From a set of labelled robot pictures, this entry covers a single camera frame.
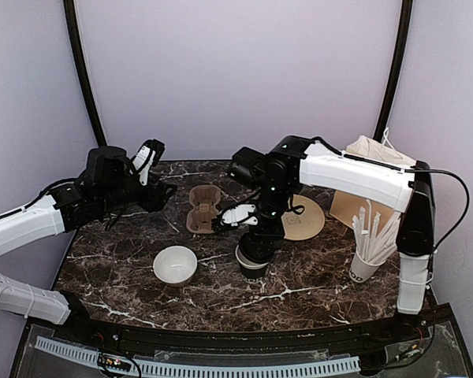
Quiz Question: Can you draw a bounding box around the black front rail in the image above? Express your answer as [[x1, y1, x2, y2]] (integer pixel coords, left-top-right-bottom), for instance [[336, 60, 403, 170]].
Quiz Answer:
[[25, 304, 462, 361]]

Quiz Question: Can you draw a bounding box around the white ceramic bowl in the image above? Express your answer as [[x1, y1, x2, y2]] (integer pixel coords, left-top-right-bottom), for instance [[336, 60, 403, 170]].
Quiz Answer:
[[153, 246, 198, 287]]

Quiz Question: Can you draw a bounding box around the white paper cup holder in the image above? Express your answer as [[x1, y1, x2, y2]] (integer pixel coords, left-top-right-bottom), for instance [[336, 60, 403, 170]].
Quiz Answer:
[[349, 251, 380, 284]]

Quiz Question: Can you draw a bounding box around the small green circuit board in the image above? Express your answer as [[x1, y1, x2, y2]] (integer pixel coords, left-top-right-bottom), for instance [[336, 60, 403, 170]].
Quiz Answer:
[[97, 354, 131, 372]]

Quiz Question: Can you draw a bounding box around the left black frame post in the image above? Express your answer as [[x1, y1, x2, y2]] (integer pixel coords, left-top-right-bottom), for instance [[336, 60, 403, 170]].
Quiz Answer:
[[62, 0, 107, 146]]

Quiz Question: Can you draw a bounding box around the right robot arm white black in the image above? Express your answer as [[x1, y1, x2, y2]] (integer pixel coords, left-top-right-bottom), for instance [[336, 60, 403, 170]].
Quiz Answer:
[[213, 135, 440, 342]]

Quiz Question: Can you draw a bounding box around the white wrapped straw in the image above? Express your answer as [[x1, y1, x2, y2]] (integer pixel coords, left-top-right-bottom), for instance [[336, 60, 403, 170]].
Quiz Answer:
[[367, 212, 381, 262], [370, 211, 401, 264], [352, 215, 371, 262], [376, 235, 397, 265], [358, 198, 374, 261]]

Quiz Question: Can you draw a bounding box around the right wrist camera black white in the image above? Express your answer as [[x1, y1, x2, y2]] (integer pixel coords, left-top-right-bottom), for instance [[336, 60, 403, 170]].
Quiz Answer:
[[211, 204, 259, 233]]

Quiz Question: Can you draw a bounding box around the beige round plate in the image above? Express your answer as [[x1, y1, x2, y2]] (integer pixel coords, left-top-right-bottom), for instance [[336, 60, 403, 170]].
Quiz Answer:
[[281, 195, 325, 241]]

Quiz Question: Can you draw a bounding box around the black paper coffee cup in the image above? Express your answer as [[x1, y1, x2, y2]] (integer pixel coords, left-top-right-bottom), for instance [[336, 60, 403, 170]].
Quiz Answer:
[[235, 246, 269, 284]]

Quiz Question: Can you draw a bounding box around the brown cardboard cup carrier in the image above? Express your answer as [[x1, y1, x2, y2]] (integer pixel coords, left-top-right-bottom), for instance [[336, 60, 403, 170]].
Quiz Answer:
[[186, 185, 221, 235]]

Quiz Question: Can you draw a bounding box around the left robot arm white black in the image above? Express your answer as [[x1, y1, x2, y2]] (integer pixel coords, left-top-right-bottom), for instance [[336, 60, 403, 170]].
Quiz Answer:
[[0, 139, 177, 343]]

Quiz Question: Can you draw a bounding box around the brown paper bag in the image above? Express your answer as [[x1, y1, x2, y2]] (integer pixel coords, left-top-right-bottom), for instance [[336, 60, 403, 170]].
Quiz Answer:
[[330, 135, 416, 232]]

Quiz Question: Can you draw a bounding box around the right black frame post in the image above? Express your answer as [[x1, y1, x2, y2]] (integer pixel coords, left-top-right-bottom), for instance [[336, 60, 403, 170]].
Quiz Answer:
[[373, 0, 414, 142]]

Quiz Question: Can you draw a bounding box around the black plastic cup lid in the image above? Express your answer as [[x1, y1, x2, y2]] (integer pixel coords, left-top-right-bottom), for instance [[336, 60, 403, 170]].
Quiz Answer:
[[236, 246, 274, 270]]

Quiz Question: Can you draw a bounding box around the black frame post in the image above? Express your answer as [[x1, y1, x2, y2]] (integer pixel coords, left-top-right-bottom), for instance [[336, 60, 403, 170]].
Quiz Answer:
[[62, 0, 107, 146], [373, 0, 414, 142]]

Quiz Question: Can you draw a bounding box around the white slotted cable duct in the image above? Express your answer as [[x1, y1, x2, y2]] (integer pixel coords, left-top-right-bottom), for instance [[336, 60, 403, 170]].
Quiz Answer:
[[34, 336, 361, 377]]

